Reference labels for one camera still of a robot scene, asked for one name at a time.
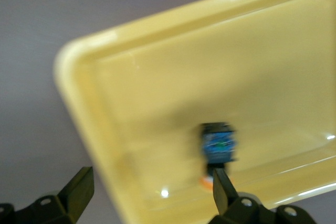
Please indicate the yellow plastic tray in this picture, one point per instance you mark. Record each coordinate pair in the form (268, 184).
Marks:
(183, 64)

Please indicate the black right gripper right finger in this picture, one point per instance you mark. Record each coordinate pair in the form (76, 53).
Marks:
(228, 205)

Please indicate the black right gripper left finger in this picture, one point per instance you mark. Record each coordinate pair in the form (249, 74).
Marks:
(71, 197)

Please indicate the yellow push button switch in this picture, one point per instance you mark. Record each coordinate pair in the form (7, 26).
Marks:
(219, 142)

